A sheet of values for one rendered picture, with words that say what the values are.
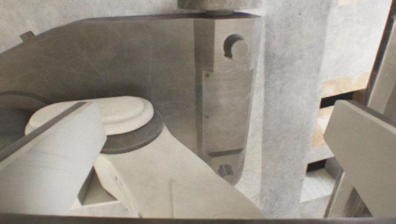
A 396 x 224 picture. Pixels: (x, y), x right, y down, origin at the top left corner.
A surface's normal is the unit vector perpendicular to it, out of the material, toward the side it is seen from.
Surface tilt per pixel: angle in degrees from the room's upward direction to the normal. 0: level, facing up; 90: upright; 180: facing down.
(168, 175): 90
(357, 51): 0
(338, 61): 0
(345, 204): 0
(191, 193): 115
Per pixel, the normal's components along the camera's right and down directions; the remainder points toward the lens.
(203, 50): -0.57, 0.43
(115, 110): -0.02, -0.86
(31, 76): 0.18, 0.50
